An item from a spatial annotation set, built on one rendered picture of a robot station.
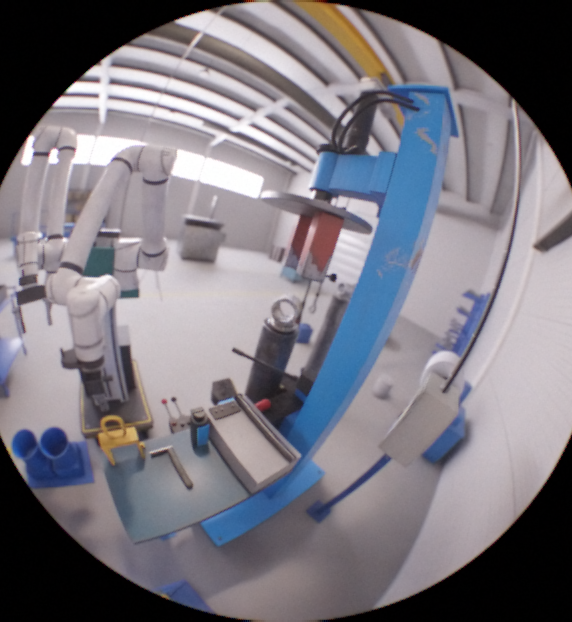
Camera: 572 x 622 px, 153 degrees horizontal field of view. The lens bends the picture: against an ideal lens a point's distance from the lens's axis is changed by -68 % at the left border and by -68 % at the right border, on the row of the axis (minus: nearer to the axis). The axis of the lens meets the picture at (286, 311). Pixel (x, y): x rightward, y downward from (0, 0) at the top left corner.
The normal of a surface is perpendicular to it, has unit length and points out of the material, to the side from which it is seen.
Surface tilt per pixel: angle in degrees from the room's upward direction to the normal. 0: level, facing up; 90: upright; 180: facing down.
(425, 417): 90
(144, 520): 0
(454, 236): 90
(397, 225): 90
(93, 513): 0
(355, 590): 0
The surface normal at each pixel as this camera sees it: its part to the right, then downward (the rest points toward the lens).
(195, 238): 0.58, 0.44
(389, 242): -0.70, 0.05
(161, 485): 0.29, -0.90
